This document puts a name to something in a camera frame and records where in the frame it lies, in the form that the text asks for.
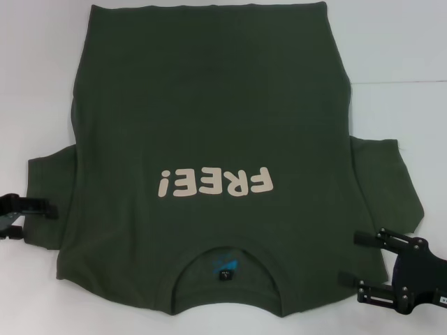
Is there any dark green FREE t-shirt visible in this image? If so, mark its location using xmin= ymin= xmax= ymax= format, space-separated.
xmin=21 ymin=1 xmax=425 ymax=318

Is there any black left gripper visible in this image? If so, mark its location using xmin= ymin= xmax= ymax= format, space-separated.
xmin=0 ymin=193 xmax=59 ymax=242

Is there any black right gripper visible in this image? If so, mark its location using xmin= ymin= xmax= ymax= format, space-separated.
xmin=337 ymin=227 xmax=447 ymax=317

